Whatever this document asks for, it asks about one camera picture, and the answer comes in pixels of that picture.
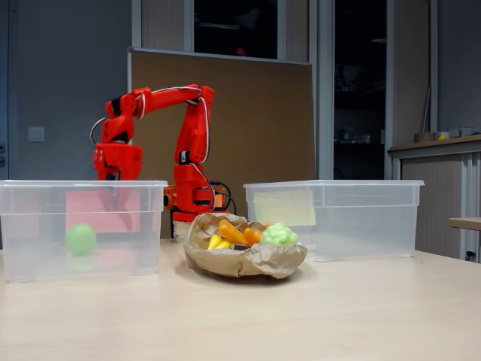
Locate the grey cabinet with wooden top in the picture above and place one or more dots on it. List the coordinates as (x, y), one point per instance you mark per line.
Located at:
(432, 188)

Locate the small red object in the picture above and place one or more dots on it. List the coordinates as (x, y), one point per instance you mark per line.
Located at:
(241, 51)

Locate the orange table clamp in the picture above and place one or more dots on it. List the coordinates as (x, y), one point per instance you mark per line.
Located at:
(221, 199)
(170, 197)

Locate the white light switch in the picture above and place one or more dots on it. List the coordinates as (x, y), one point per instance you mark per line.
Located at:
(36, 134)

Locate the brown cork pin board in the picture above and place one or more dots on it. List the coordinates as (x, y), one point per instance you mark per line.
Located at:
(244, 113)

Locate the small yellow object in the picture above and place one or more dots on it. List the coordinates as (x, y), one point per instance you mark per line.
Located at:
(442, 137)

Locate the light green toy grapes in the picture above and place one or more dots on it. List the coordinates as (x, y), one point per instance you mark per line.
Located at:
(280, 234)

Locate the clear plastic bin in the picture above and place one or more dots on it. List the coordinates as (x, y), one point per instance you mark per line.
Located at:
(37, 233)
(357, 225)

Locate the crumpled brown paper bag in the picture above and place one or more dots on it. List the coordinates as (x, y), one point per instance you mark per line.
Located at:
(244, 263)

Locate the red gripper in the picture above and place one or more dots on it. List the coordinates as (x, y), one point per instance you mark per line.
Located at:
(121, 161)

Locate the brown tape roll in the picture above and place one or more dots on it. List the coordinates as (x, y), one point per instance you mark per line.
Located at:
(424, 137)

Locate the yellow-green paper label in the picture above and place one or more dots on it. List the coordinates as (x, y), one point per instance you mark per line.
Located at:
(285, 207)

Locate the wooden base block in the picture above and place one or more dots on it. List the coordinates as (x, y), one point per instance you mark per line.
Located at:
(180, 229)

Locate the yellow toy banana bunch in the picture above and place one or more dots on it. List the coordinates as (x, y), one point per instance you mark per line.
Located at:
(218, 242)

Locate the orange toy waffle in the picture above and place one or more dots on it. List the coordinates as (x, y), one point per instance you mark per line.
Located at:
(231, 231)

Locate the pink paper label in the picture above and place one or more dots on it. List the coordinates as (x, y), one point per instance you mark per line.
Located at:
(82, 214)

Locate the wooden side table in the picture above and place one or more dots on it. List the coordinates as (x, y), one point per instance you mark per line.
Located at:
(466, 223)

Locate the red robot arm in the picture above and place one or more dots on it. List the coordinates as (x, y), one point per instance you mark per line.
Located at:
(191, 131)

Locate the green toy apple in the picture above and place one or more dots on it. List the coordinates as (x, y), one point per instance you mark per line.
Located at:
(80, 238)

